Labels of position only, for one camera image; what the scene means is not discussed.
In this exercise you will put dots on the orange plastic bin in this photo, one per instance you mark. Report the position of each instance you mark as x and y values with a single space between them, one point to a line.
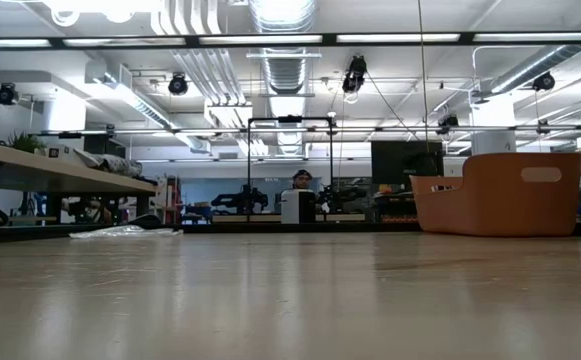
495 210

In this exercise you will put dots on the white cylindrical bin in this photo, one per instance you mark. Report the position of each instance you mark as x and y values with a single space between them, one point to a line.
292 207

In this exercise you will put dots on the person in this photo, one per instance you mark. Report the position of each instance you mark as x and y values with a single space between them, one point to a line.
302 180

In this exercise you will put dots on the grey patterned cloth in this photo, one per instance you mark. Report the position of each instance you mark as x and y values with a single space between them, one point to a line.
115 164

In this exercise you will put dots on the small white box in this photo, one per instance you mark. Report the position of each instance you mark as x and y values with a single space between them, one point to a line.
57 151

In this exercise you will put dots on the black robot station frame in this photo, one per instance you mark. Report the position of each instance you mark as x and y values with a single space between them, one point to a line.
290 119

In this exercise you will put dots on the green potted plant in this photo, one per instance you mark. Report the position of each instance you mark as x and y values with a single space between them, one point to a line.
25 142

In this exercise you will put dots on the black background robot arm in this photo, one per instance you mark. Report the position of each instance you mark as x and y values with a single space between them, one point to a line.
240 200
342 195

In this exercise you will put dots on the wooden workbench grey legs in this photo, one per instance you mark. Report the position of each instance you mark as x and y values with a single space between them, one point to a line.
70 177

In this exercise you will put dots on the black beam with light strips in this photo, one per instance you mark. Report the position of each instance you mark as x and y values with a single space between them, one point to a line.
327 38

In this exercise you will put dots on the clear plastic bag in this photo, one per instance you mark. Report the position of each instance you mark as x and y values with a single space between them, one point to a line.
120 232

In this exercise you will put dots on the black monitor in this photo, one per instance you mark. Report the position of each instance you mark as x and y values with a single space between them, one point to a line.
395 162

